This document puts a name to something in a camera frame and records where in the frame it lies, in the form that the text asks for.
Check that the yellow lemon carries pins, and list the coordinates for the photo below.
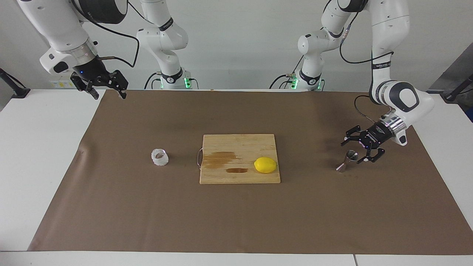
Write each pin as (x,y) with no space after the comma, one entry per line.
(265,165)

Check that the steel double jigger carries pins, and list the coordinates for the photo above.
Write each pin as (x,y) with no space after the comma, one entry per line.
(350,157)

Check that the small clear faceted glass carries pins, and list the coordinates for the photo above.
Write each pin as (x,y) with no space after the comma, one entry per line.
(155,160)

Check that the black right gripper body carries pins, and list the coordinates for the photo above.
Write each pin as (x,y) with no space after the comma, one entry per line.
(94,72)

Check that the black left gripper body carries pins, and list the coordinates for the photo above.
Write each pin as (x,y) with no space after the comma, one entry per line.
(378,136)

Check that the white wall outlet box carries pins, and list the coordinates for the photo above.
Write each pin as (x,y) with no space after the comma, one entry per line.
(61,84)

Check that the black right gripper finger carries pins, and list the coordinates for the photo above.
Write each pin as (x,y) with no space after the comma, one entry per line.
(122,83)
(87,87)

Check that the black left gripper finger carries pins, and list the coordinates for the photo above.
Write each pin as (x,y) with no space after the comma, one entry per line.
(375,155)
(354,136)

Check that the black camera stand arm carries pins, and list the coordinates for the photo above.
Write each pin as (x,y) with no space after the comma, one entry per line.
(13,88)
(456,92)

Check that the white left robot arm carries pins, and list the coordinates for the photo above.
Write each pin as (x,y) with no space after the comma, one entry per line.
(391,37)

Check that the brown paper table mat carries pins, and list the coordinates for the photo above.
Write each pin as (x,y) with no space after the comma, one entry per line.
(147,214)

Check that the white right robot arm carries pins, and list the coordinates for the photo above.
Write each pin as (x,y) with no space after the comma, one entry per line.
(59,26)

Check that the blue object at table edge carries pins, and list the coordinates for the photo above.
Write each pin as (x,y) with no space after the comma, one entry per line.
(470,114)

